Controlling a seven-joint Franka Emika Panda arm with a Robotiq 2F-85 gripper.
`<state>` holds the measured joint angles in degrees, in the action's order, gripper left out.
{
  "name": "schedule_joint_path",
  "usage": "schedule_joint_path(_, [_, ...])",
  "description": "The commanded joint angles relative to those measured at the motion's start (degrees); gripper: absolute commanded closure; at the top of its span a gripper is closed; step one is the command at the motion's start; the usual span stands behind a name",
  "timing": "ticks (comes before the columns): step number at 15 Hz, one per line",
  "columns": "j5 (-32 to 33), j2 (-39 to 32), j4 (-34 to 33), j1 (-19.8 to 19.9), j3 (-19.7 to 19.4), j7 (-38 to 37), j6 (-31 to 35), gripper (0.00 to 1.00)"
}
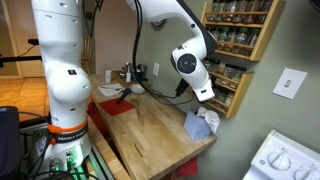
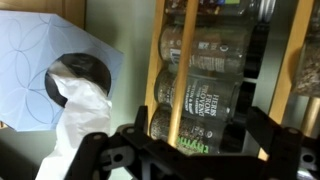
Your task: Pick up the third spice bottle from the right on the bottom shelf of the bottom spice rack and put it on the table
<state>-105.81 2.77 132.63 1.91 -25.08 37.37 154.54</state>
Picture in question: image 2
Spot wooden spice rack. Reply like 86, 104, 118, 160
144, 0, 320, 161

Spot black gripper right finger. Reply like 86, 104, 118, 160
246, 106, 320, 180

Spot white tissue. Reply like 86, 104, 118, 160
34, 73, 113, 180

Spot Herbs from Provence bottle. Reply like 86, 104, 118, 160
153, 68, 258, 123

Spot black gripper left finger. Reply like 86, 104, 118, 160
64, 105, 174, 180

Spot thyme spice bottle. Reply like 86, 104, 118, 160
149, 105, 248, 156

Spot blue tissue box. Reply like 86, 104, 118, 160
0, 9, 124, 133

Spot black lid spice jar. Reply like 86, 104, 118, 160
291, 0, 320, 98
159, 23, 269, 76

